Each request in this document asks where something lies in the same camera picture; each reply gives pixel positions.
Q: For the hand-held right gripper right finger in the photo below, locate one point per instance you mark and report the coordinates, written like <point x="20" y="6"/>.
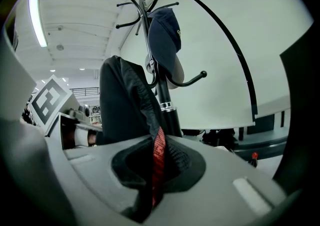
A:
<point x="225" y="182"/>

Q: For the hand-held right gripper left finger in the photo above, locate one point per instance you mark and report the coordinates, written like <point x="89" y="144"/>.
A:
<point x="95" y="170"/>

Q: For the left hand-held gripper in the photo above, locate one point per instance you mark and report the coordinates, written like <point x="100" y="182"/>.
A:
<point x="50" y="100"/>

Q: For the black clothing with red lining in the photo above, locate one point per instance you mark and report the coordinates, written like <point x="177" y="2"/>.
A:
<point x="120" y="100"/>

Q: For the black metal coat rack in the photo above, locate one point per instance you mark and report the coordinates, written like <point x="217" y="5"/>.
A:
<point x="163" y="90"/>

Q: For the metal railing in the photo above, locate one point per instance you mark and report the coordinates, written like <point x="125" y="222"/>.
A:
<point x="85" y="91"/>

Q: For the dark bottle with red cap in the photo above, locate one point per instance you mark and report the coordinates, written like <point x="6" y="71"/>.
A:
<point x="253" y="160"/>

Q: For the round ceiling fixture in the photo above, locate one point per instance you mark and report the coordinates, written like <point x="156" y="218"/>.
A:
<point x="60" y="47"/>

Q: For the gray table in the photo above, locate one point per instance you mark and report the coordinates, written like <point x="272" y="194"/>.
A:
<point x="265" y="140"/>

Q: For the long ceiling light tube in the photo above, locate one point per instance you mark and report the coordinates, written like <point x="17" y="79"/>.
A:
<point x="37" y="20"/>

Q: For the navy baseball cap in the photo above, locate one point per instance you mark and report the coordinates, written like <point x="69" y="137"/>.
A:
<point x="162" y="37"/>

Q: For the white backdrop screen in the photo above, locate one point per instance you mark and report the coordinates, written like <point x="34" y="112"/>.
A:
<point x="212" y="45"/>

